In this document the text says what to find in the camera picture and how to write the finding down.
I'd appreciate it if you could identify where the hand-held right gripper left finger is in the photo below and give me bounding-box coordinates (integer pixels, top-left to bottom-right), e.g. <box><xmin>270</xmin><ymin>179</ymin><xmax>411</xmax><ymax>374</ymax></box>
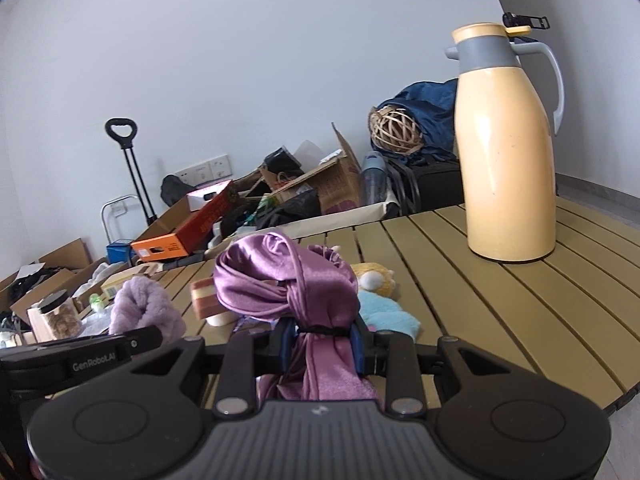
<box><xmin>131</xmin><ymin>320</ymin><xmax>297</xmax><ymax>420</ymax></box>

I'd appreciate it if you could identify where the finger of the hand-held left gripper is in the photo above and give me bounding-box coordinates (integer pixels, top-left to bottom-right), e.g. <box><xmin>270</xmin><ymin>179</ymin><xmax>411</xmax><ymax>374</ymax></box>
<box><xmin>122</xmin><ymin>325</ymin><xmax>163</xmax><ymax>359</ymax></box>

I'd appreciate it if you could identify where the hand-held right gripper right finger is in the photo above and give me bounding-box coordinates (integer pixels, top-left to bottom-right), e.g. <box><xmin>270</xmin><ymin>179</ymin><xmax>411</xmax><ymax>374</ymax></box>
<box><xmin>349</xmin><ymin>321</ymin><xmax>511</xmax><ymax>420</ymax></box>

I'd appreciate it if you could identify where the purple satin cloth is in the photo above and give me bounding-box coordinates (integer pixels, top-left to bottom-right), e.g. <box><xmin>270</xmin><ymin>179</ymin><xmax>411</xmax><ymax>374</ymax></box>
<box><xmin>213</xmin><ymin>232</ymin><xmax>381</xmax><ymax>401</ymax></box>

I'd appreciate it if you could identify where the brown rectangular block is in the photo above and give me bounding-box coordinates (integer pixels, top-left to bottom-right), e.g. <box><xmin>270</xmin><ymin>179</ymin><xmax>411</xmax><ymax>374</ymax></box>
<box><xmin>190</xmin><ymin>279</ymin><xmax>222</xmax><ymax>321</ymax></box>

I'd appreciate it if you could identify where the yellow plush toy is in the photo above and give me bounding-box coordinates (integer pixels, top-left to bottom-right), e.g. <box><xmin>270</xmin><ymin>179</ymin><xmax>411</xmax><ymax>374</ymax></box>
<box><xmin>350</xmin><ymin>261</ymin><xmax>398</xmax><ymax>301</ymax></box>

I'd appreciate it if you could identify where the purple fluffy headband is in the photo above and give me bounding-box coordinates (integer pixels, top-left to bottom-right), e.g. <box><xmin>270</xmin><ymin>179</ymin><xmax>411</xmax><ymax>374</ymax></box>
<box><xmin>109</xmin><ymin>277</ymin><xmax>187</xmax><ymax>341</ymax></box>

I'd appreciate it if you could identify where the light blue plush toy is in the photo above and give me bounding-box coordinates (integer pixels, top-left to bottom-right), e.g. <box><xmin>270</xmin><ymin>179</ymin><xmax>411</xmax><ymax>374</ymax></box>
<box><xmin>357</xmin><ymin>290</ymin><xmax>423</xmax><ymax>336</ymax></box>

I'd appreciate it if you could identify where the clear jar of nuts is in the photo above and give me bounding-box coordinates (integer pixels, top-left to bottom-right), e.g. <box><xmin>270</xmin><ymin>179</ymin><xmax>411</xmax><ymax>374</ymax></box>
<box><xmin>27</xmin><ymin>290</ymin><xmax>83</xmax><ymax>343</ymax></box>

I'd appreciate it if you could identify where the clear plastic sheet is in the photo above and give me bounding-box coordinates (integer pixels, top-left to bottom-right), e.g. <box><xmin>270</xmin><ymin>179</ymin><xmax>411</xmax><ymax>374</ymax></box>
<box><xmin>80</xmin><ymin>305</ymin><xmax>118</xmax><ymax>336</ymax></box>

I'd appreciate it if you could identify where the small tan box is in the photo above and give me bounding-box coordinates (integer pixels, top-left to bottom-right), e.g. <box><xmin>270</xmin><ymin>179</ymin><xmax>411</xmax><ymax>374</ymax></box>
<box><xmin>101</xmin><ymin>265</ymin><xmax>161</xmax><ymax>301</ymax></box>

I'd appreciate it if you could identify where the large open cardboard box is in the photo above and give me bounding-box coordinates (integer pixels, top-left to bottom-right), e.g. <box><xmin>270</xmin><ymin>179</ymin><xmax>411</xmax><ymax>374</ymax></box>
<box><xmin>0</xmin><ymin>237</ymin><xmax>96</xmax><ymax>281</ymax></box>
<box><xmin>9</xmin><ymin>257</ymin><xmax>111</xmax><ymax>326</ymax></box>

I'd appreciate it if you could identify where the orange box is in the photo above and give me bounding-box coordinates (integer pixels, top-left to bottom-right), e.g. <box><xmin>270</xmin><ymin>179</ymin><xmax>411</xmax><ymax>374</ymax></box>
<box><xmin>131</xmin><ymin>232</ymin><xmax>191</xmax><ymax>262</ymax></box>

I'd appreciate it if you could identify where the red long box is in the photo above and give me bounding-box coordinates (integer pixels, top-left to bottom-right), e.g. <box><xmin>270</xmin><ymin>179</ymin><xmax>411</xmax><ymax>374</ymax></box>
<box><xmin>175</xmin><ymin>180</ymin><xmax>238</xmax><ymax>256</ymax></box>

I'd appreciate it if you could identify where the open cardboard box pink print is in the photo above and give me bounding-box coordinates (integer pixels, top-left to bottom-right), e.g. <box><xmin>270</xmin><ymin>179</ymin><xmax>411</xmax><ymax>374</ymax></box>
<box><xmin>260</xmin><ymin>122</ymin><xmax>366</xmax><ymax>216</ymax></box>

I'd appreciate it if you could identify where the grey water bottle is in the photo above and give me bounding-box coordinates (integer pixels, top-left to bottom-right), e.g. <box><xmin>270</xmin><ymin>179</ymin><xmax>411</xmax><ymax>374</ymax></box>
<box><xmin>361</xmin><ymin>150</ymin><xmax>388</xmax><ymax>206</ymax></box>

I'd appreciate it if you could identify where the black suitcase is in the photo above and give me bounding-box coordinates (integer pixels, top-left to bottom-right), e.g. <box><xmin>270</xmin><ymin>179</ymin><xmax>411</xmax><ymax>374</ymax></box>
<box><xmin>395</xmin><ymin>157</ymin><xmax>466</xmax><ymax>216</ymax></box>

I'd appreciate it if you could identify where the black small bag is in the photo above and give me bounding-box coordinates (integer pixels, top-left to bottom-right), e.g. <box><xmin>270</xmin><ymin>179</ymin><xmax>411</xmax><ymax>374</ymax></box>
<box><xmin>263</xmin><ymin>146</ymin><xmax>304</xmax><ymax>173</ymax></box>

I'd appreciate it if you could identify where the rattan ball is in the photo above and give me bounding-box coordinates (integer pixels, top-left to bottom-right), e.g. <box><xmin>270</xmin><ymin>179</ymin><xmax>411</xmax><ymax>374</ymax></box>
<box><xmin>368</xmin><ymin>104</ymin><xmax>425</xmax><ymax>153</ymax></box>

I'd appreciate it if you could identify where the yellow thermos jug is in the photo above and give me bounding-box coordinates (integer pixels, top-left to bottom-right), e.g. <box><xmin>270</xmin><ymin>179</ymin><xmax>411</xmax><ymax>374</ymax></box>
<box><xmin>445</xmin><ymin>22</ymin><xmax>566</xmax><ymax>263</ymax></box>

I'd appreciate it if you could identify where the navy blue cloth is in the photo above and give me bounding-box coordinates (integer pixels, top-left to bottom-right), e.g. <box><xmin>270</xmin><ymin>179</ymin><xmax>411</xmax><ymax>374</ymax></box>
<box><xmin>384</xmin><ymin>79</ymin><xmax>458</xmax><ymax>158</ymax></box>

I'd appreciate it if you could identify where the tan folding table frame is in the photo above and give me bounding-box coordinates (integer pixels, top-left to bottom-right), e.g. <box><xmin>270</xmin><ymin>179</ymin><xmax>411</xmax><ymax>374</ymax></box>
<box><xmin>0</xmin><ymin>195</ymin><xmax>640</xmax><ymax>413</ymax></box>

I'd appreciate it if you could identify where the white metal frame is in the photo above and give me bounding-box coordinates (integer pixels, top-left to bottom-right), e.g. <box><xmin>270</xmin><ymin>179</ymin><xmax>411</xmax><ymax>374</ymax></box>
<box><xmin>101</xmin><ymin>195</ymin><xmax>151</xmax><ymax>246</ymax></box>

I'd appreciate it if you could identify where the black trolley handle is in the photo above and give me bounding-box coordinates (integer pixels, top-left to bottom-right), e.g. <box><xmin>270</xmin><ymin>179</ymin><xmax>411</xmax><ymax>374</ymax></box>
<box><xmin>105</xmin><ymin>118</ymin><xmax>158</xmax><ymax>226</ymax></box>

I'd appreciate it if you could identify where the black camera tripod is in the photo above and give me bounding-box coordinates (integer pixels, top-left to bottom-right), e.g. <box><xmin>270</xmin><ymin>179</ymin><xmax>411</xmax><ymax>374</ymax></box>
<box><xmin>502</xmin><ymin>11</ymin><xmax>550</xmax><ymax>36</ymax></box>

